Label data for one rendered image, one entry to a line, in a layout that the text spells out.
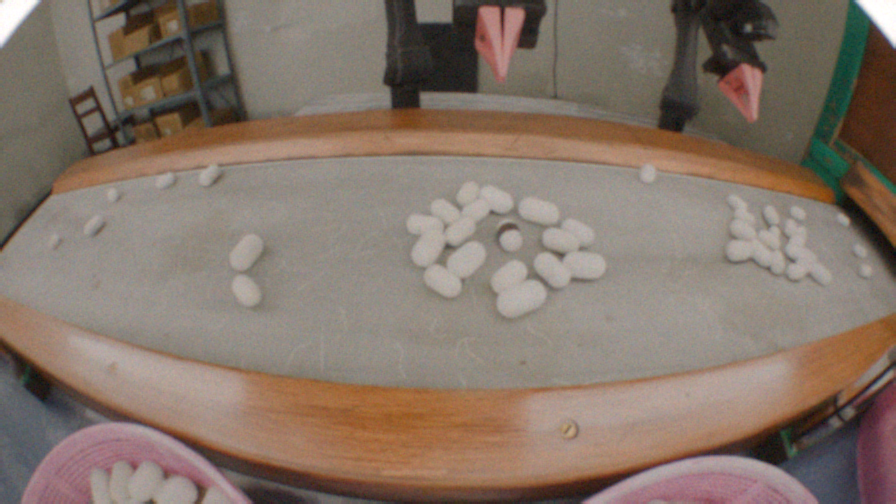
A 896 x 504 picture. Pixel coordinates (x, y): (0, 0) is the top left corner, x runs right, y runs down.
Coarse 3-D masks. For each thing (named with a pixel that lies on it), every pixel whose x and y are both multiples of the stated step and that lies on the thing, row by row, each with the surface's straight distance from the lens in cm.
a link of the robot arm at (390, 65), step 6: (390, 60) 69; (432, 60) 72; (390, 66) 69; (396, 66) 68; (432, 66) 72; (384, 72) 72; (390, 72) 69; (396, 72) 68; (384, 78) 72; (390, 78) 70; (426, 78) 73; (384, 84) 73; (390, 84) 70; (396, 84) 71; (402, 84) 71; (408, 84) 72
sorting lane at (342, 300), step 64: (128, 192) 65; (192, 192) 51; (256, 192) 43; (320, 192) 38; (384, 192) 36; (448, 192) 36; (512, 192) 37; (576, 192) 39; (640, 192) 44; (704, 192) 52; (768, 192) 69; (0, 256) 97; (64, 256) 61; (128, 256) 46; (192, 256) 38; (320, 256) 30; (384, 256) 29; (448, 256) 28; (512, 256) 29; (640, 256) 33; (704, 256) 39; (832, 256) 65; (64, 320) 47; (128, 320) 37; (192, 320) 31; (256, 320) 27; (320, 320) 25; (384, 320) 24; (448, 320) 24; (512, 320) 24; (576, 320) 26; (640, 320) 28; (704, 320) 32; (768, 320) 38; (832, 320) 49; (384, 384) 22; (448, 384) 21; (512, 384) 22; (576, 384) 23
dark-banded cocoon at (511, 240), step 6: (504, 222) 29; (504, 234) 28; (510, 234) 28; (516, 234) 28; (504, 240) 28; (510, 240) 28; (516, 240) 28; (504, 246) 28; (510, 246) 28; (516, 246) 28
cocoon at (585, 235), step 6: (564, 222) 31; (570, 222) 31; (576, 222) 31; (564, 228) 31; (570, 228) 31; (576, 228) 31; (582, 228) 31; (588, 228) 31; (576, 234) 30; (582, 234) 30; (588, 234) 30; (582, 240) 30; (588, 240) 30; (582, 246) 31
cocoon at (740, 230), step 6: (732, 222) 45; (738, 222) 45; (732, 228) 45; (738, 228) 44; (744, 228) 45; (750, 228) 45; (732, 234) 45; (738, 234) 45; (744, 234) 45; (750, 234) 45; (744, 240) 45
